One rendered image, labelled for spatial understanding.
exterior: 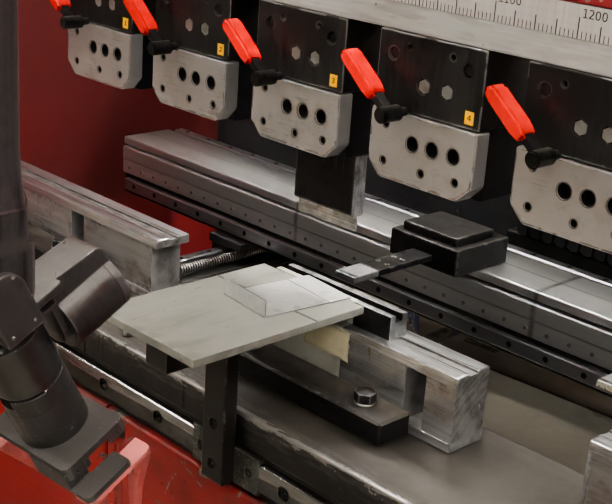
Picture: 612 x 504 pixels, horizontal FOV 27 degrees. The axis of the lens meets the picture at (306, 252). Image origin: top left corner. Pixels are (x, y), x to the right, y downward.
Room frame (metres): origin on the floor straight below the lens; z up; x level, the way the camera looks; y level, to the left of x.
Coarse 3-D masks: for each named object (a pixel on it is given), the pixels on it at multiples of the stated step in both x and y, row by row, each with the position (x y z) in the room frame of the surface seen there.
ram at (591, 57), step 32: (288, 0) 1.48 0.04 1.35; (320, 0) 1.44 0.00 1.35; (352, 0) 1.41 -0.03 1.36; (384, 0) 1.37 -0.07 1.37; (576, 0) 1.20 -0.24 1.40; (608, 0) 1.18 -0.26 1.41; (416, 32) 1.34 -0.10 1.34; (448, 32) 1.31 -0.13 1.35; (480, 32) 1.28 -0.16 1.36; (512, 32) 1.25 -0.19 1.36; (544, 32) 1.22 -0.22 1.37; (576, 64) 1.19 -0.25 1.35; (608, 64) 1.17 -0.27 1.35
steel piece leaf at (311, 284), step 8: (296, 280) 1.46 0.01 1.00; (304, 280) 1.47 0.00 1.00; (312, 280) 1.47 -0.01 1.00; (304, 288) 1.44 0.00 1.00; (312, 288) 1.44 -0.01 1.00; (320, 288) 1.44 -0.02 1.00; (328, 288) 1.44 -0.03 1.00; (320, 296) 1.42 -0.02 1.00; (328, 296) 1.42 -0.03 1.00; (336, 296) 1.42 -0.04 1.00; (344, 296) 1.42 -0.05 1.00
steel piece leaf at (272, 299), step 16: (224, 288) 1.40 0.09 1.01; (240, 288) 1.38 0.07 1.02; (256, 288) 1.43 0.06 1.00; (272, 288) 1.43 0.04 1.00; (288, 288) 1.43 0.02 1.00; (256, 304) 1.35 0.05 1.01; (272, 304) 1.38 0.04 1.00; (288, 304) 1.38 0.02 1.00; (304, 304) 1.39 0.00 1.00; (320, 304) 1.39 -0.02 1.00
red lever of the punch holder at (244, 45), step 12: (228, 24) 1.49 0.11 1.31; (240, 24) 1.50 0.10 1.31; (228, 36) 1.49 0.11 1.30; (240, 36) 1.48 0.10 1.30; (240, 48) 1.47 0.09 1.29; (252, 48) 1.48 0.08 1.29; (252, 60) 1.47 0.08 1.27; (264, 72) 1.45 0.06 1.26; (276, 72) 1.46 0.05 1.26; (264, 84) 1.45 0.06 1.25
